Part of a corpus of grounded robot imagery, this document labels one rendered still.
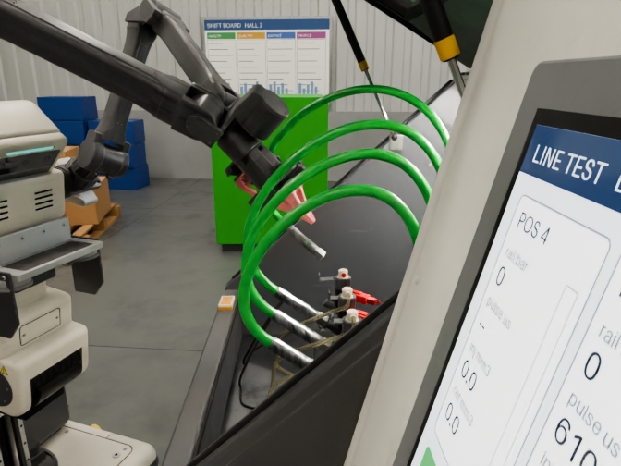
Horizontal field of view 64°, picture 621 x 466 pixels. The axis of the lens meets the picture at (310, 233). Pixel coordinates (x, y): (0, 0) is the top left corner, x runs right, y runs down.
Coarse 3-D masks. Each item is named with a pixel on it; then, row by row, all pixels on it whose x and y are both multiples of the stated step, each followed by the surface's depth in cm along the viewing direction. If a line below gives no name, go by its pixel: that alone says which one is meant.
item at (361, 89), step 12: (324, 96) 87; (336, 96) 86; (396, 96) 82; (408, 96) 81; (312, 108) 88; (420, 108) 81; (288, 120) 91; (432, 120) 81; (444, 132) 81; (276, 144) 93; (444, 144) 81; (276, 216) 97
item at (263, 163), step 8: (256, 152) 81; (264, 152) 81; (256, 160) 80; (264, 160) 81; (272, 160) 81; (240, 168) 82; (248, 168) 81; (256, 168) 81; (264, 168) 81; (272, 168) 81; (248, 176) 82; (256, 176) 81; (264, 176) 81; (256, 184) 82; (280, 184) 83
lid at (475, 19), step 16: (368, 0) 107; (384, 0) 100; (400, 0) 97; (416, 0) 91; (448, 0) 74; (464, 0) 71; (480, 0) 67; (400, 16) 101; (416, 16) 94; (448, 16) 82; (464, 16) 77; (480, 16) 73; (416, 32) 110; (464, 32) 86; (480, 32) 81; (464, 48) 97; (464, 64) 110
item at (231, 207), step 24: (240, 96) 405; (288, 96) 405; (312, 96) 405; (312, 120) 401; (216, 144) 403; (264, 144) 405; (288, 144) 406; (216, 168) 409; (216, 192) 415; (240, 192) 416; (312, 192) 419; (216, 216) 421; (240, 216) 422; (216, 240) 427; (240, 240) 428
